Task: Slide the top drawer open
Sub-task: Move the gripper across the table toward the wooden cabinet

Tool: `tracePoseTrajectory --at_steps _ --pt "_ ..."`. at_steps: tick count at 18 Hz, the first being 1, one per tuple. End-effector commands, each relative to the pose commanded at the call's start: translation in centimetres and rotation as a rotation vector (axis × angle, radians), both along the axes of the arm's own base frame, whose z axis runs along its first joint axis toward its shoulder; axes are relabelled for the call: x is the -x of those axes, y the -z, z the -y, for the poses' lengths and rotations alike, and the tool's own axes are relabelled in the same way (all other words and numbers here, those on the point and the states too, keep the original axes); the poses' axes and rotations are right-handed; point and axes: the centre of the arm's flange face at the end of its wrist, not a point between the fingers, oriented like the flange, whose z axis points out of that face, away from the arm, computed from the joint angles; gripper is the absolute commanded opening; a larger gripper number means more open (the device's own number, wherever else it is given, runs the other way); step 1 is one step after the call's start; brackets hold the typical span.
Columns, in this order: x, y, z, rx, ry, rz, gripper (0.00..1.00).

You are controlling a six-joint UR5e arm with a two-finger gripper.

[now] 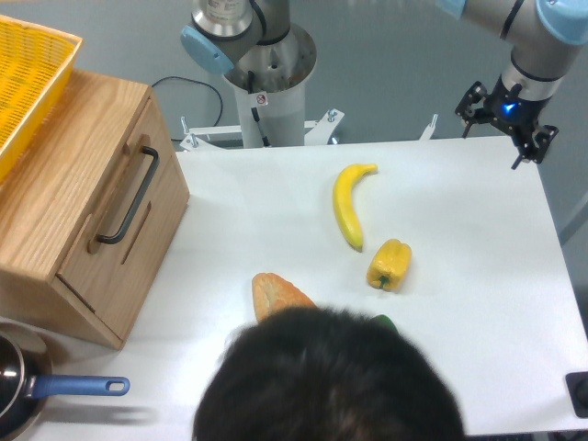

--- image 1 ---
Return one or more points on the green bell pepper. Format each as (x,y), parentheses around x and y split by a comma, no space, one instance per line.
(385,322)

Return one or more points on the blue handled frying pan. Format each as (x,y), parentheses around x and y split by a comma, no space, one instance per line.
(28,380)

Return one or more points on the yellow bell pepper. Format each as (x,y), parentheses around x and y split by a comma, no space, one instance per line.
(390,265)

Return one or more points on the wooden drawer cabinet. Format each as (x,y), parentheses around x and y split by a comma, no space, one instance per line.
(45,201)

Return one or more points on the yellow plastic basket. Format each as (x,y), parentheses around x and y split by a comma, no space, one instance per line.
(36,64)

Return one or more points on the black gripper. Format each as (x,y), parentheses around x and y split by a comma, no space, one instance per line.
(516,106)

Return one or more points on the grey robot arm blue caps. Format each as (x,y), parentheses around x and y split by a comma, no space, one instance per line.
(546,36)

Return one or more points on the yellow banana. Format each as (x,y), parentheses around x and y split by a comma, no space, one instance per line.
(343,205)

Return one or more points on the triangular bread pastry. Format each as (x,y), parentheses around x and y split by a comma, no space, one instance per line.
(272,293)

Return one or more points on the white metal table bracket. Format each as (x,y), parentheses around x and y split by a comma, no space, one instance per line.
(429,129)

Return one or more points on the person's black haired head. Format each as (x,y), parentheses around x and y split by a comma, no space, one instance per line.
(313,374)

